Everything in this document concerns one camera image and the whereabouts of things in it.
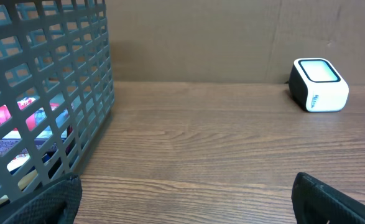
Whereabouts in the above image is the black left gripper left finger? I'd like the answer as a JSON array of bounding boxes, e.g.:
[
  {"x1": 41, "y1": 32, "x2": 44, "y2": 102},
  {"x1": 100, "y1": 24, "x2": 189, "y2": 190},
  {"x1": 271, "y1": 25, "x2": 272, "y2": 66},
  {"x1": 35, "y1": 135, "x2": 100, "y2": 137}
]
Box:
[{"x1": 0, "y1": 173, "x2": 82, "y2": 224}]

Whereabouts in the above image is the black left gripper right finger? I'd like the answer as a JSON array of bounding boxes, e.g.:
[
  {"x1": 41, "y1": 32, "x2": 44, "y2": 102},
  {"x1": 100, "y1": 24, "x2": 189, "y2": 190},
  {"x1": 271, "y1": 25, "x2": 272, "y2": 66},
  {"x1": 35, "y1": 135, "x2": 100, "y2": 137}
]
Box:
[{"x1": 291, "y1": 172, "x2": 365, "y2": 224}]

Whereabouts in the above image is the white barcode scanner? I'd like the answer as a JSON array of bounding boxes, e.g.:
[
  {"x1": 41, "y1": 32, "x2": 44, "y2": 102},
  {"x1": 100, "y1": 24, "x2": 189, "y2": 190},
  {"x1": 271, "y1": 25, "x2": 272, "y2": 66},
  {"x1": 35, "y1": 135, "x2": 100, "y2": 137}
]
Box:
[{"x1": 288, "y1": 58, "x2": 349, "y2": 113}]

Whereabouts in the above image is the dark grey plastic basket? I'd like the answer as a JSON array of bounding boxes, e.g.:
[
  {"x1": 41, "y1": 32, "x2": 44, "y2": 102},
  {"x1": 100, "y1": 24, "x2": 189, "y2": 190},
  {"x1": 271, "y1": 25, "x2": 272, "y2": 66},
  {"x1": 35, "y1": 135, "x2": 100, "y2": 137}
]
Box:
[{"x1": 0, "y1": 0, "x2": 114, "y2": 206}]

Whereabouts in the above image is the red purple tissue pack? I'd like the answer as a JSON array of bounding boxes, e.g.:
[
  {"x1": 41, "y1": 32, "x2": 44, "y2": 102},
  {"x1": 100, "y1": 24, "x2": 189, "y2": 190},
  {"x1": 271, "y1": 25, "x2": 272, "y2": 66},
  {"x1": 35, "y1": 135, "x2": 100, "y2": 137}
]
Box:
[{"x1": 0, "y1": 97, "x2": 68, "y2": 131}]

